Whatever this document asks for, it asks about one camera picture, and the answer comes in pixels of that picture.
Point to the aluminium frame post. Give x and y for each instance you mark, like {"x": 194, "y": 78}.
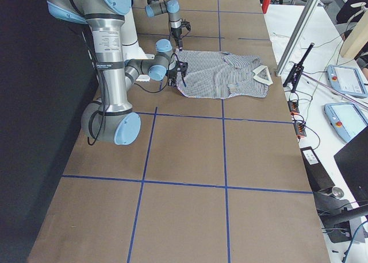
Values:
{"x": 296, "y": 35}

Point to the black camera stand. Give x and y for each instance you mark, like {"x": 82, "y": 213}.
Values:
{"x": 295, "y": 74}

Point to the grey orange usb hub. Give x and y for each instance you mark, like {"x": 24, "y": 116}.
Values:
{"x": 293, "y": 107}
{"x": 299, "y": 127}

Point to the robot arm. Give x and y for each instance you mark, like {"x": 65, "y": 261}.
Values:
{"x": 120, "y": 61}
{"x": 169, "y": 7}

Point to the navy white striped polo shirt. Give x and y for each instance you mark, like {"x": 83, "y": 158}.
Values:
{"x": 222, "y": 75}

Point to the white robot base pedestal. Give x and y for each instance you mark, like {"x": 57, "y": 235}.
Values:
{"x": 136, "y": 61}

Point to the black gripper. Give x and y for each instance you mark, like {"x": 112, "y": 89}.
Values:
{"x": 176, "y": 33}
{"x": 173, "y": 76}

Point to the brown table mat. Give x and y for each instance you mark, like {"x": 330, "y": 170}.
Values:
{"x": 205, "y": 181}

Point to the black box with label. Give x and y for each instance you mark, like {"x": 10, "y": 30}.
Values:
{"x": 317, "y": 175}

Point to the blue teach pendant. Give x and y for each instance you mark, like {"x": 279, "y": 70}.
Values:
{"x": 346, "y": 118}
{"x": 346, "y": 80}

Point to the black monitor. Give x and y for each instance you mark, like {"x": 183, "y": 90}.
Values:
{"x": 352, "y": 163}

